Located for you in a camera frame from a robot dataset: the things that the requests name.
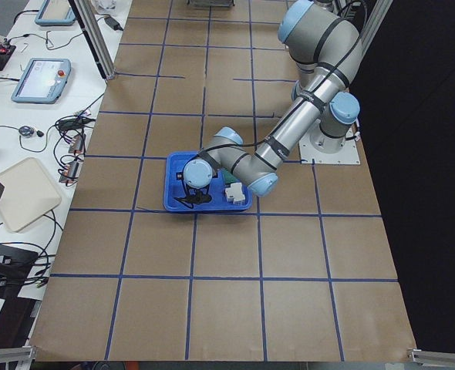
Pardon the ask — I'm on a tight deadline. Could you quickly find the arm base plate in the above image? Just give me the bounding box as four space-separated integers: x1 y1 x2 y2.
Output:
298 119 361 166

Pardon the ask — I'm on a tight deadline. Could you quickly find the beige plastic tray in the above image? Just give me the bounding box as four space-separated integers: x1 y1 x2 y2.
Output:
0 157 62 232

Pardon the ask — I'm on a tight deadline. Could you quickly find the black power adapter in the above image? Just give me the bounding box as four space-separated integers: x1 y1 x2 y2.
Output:
104 15 123 31

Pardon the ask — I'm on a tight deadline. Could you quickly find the blue teach pendant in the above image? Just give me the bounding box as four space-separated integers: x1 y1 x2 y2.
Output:
35 0 76 27
11 58 72 104

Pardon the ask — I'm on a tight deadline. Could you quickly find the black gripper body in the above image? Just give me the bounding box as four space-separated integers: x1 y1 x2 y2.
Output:
185 187 208 204

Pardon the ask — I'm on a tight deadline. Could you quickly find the green terminal block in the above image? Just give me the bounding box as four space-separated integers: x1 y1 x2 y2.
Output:
222 169 238 186

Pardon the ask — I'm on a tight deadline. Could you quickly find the white circuit breaker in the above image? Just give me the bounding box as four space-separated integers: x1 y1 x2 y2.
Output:
224 183 246 206

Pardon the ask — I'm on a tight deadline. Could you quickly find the aluminium frame post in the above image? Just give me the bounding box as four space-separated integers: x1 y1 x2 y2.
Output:
69 0 116 80

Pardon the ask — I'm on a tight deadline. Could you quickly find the blue plastic tray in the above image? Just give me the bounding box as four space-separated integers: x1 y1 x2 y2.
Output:
163 151 252 213

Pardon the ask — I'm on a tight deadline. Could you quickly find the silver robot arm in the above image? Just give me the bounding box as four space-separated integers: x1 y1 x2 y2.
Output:
176 1 362 209

